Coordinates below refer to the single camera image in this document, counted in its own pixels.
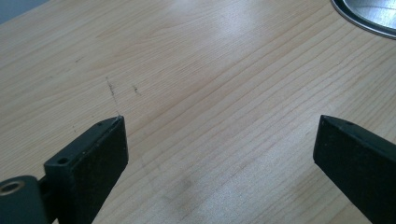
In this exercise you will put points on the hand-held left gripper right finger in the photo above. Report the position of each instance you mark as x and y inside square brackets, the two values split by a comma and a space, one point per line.
[355, 161]

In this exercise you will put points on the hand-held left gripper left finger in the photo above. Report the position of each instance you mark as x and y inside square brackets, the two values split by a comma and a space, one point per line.
[90, 168]

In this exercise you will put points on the round metal plate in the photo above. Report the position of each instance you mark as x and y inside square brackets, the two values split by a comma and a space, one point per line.
[370, 14]

